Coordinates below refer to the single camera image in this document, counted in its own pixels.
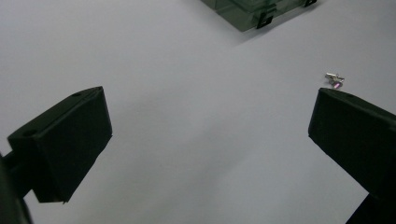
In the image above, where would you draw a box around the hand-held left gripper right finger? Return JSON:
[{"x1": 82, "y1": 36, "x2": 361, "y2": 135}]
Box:
[{"x1": 307, "y1": 87, "x2": 396, "y2": 201}]

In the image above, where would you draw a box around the clear green compartment organizer box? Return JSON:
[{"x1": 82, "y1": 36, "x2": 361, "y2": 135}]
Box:
[{"x1": 200, "y1": 0, "x2": 318, "y2": 33}]

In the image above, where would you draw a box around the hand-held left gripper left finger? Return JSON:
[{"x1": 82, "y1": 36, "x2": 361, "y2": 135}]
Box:
[{"x1": 2, "y1": 86, "x2": 113, "y2": 203}]

